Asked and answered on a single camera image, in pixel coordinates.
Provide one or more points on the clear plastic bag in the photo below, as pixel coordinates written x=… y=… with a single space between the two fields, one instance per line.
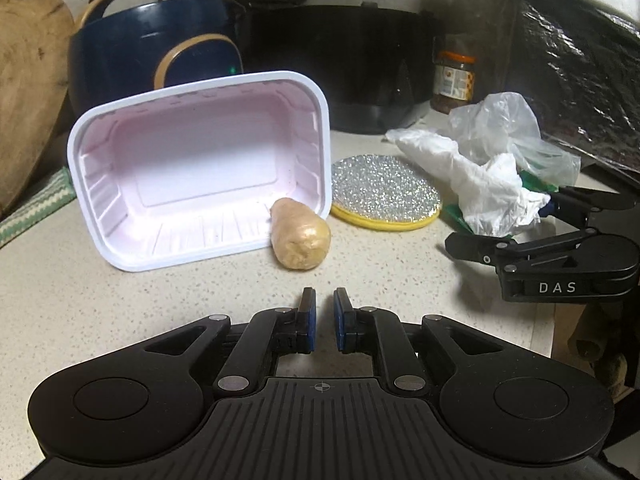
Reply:
x=503 y=123

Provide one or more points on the beige ginger root piece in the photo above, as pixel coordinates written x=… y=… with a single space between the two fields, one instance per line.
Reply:
x=300 y=239

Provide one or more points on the black rice cooker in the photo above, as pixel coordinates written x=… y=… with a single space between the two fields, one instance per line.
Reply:
x=375 y=66

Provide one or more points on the orange lid glass jar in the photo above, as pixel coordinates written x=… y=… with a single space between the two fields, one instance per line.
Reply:
x=454 y=81

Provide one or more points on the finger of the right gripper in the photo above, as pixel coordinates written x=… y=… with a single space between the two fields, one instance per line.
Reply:
x=489 y=250
x=571 y=205

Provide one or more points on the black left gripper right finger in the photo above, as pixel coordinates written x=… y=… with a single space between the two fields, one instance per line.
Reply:
x=380 y=334

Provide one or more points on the wooden cutting board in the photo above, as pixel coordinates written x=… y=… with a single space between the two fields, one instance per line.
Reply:
x=34 y=43

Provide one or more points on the silver glitter round scrubber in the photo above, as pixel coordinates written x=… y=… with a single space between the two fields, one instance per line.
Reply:
x=383 y=193

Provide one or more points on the white paper towel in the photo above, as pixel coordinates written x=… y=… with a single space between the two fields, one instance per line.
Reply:
x=439 y=156

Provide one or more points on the white plastic food tray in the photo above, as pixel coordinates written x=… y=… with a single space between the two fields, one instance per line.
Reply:
x=190 y=172

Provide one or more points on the green snack wrapper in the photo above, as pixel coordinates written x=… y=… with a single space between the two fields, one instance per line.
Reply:
x=530 y=185

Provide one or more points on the green white striped cloth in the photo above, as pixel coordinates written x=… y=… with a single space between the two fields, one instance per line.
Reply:
x=57 y=192

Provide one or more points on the black foil wrapped tray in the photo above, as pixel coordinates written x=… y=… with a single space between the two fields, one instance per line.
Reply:
x=577 y=66

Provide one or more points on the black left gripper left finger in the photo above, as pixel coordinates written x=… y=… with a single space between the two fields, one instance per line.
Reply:
x=254 y=349

